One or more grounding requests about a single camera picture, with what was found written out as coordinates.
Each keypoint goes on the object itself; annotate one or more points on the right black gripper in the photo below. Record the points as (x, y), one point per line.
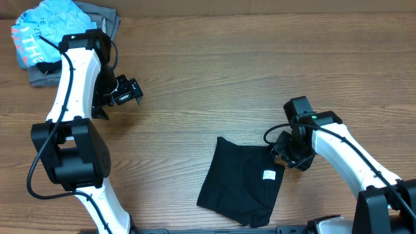
(281, 149)

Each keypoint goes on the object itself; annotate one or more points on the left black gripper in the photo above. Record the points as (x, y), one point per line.
(130, 89)

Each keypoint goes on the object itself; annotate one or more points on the black t-shirt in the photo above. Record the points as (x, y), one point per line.
(242, 183)

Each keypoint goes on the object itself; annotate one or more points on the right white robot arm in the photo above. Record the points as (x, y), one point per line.
(385, 203)

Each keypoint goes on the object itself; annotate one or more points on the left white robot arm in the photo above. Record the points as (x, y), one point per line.
(72, 158)

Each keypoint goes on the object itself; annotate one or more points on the folded grey garment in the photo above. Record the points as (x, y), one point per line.
(106, 20)

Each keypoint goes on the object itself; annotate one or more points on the small black garment in pile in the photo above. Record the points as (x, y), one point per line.
(49, 67)

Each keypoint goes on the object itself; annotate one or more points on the light blue printed t-shirt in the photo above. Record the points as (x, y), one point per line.
(52, 20)

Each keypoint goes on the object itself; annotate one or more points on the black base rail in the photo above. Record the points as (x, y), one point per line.
(221, 231)

